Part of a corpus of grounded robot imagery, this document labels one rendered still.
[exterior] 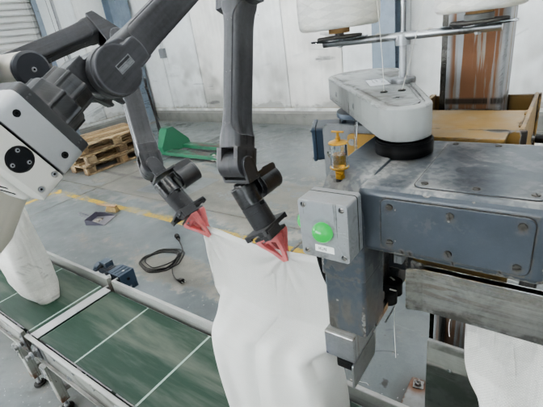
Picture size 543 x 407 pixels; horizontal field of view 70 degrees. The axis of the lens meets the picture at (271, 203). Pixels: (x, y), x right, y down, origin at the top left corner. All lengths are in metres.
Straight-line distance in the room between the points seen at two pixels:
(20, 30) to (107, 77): 7.84
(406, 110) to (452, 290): 0.34
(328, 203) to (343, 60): 5.80
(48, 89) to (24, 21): 7.90
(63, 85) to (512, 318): 0.79
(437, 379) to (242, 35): 1.02
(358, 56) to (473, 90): 5.24
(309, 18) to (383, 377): 1.65
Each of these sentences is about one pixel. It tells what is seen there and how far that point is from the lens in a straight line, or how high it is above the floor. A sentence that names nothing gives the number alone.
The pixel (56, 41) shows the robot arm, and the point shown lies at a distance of 1.27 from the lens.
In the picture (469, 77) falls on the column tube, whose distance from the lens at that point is 0.98.
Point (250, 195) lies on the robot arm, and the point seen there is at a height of 1.22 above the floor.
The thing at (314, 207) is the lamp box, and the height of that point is 1.32.
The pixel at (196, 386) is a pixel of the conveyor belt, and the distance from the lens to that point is 1.62.
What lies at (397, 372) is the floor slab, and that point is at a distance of 2.09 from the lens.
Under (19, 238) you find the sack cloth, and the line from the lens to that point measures 2.30.
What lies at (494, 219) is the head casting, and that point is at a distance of 0.52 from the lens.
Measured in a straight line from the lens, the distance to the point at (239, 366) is 1.16.
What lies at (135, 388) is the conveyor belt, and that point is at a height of 0.38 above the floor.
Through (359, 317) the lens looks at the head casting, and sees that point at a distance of 0.67.
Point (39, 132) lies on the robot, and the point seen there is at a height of 1.46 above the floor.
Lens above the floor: 1.55
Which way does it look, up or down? 24 degrees down
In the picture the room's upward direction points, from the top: 8 degrees counter-clockwise
